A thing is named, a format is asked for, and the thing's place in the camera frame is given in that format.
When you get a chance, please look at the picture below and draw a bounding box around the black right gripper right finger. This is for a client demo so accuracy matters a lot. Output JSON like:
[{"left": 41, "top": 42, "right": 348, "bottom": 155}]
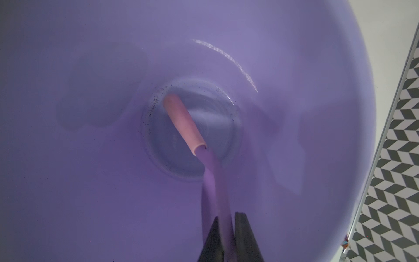
[{"left": 235, "top": 212, "right": 264, "bottom": 262}]

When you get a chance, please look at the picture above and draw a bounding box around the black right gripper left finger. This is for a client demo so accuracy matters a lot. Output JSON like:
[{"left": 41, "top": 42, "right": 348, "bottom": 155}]
[{"left": 197, "top": 217, "right": 224, "bottom": 262}]

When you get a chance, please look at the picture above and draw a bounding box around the purple trowel pink handle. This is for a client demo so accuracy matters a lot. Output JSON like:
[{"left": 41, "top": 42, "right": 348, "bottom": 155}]
[{"left": 163, "top": 95, "right": 237, "bottom": 262}]

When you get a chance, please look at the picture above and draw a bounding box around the purple plastic bucket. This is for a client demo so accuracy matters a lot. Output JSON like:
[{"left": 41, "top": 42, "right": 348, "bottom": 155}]
[{"left": 1, "top": 1, "right": 375, "bottom": 262}]

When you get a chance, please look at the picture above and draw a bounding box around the right aluminium corner post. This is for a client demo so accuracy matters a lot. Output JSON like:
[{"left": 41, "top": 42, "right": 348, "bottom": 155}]
[{"left": 340, "top": 37, "right": 419, "bottom": 262}]

